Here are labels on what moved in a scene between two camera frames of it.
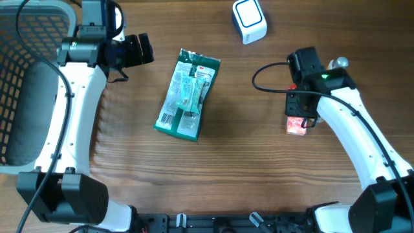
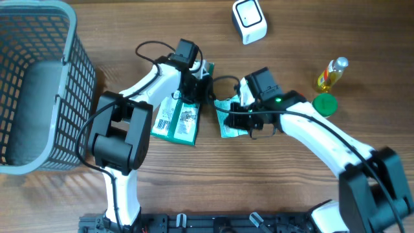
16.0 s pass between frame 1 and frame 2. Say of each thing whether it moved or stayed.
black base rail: stayed
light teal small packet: moved
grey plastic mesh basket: stayed
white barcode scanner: stayed
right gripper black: moved
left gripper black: moved
